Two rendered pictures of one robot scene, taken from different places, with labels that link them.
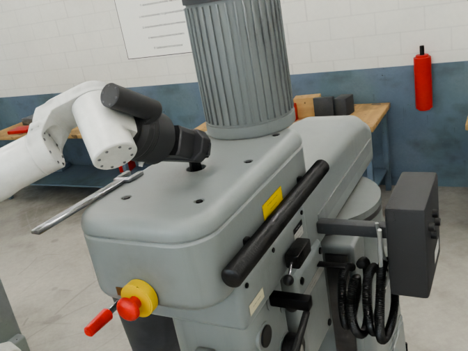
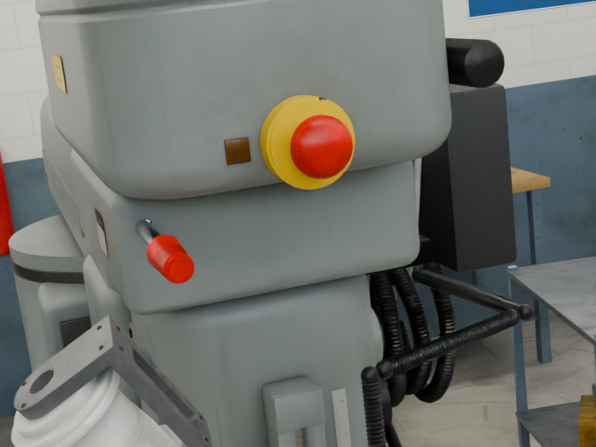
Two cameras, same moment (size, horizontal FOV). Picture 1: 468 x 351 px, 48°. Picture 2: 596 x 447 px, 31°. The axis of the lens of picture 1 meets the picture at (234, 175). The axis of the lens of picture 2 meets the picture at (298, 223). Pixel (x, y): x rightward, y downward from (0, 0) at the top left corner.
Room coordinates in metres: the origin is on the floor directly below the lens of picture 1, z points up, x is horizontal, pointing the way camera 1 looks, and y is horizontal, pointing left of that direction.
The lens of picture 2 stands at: (0.24, 0.69, 1.86)
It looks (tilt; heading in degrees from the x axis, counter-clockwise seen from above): 13 degrees down; 314
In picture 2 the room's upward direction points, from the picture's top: 6 degrees counter-clockwise
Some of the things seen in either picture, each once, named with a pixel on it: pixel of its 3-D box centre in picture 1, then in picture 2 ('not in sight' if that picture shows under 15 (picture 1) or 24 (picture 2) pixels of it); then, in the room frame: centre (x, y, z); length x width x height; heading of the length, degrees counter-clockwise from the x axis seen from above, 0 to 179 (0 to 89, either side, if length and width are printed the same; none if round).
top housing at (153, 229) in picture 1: (207, 203); (214, 53); (0.93, 0.06, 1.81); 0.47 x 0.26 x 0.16; 150
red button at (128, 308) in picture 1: (130, 306); (318, 145); (0.69, 0.19, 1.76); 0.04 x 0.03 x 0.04; 60
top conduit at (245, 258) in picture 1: (283, 212); (368, 54); (0.87, -0.08, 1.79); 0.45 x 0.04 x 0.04; 150
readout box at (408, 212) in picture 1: (416, 232); (449, 168); (1.00, -0.37, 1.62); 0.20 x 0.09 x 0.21; 150
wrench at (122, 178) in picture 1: (90, 198); not in sight; (0.84, 0.25, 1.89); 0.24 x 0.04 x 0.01; 147
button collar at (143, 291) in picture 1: (139, 298); (307, 142); (0.71, 0.18, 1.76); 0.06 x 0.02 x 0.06; 60
